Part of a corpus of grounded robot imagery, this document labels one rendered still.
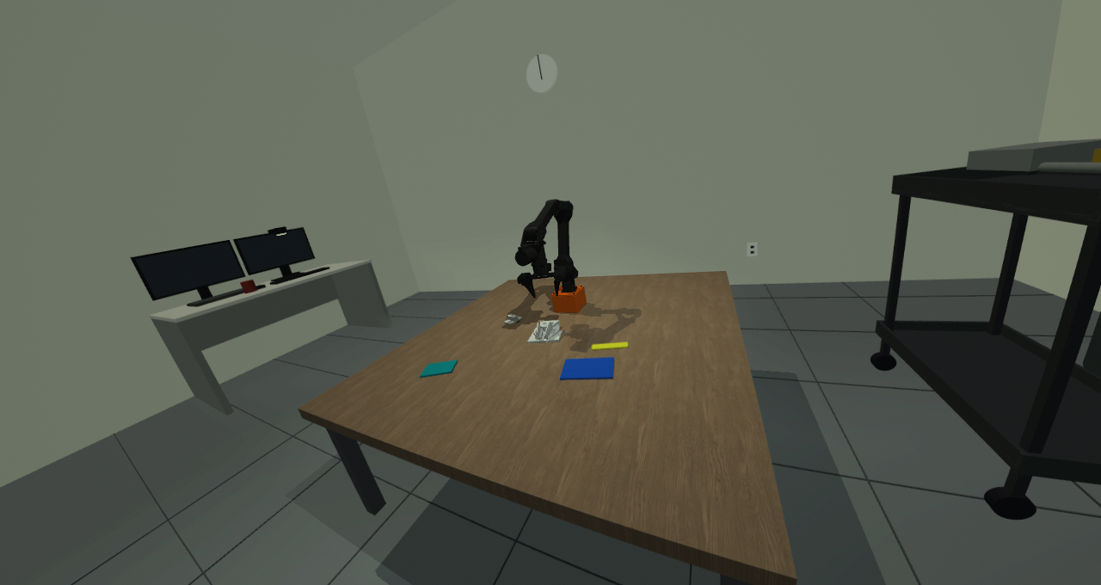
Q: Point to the teal rectangular plate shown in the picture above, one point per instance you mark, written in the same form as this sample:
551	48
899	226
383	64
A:
439	368

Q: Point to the blue flat rectangular plate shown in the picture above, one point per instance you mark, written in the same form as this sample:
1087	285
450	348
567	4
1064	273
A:
596	368

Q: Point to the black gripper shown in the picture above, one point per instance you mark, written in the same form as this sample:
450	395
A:
540	269

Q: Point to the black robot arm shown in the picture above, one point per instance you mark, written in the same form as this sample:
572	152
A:
535	231

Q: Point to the yellow flat bar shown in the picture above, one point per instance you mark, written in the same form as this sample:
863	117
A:
610	346

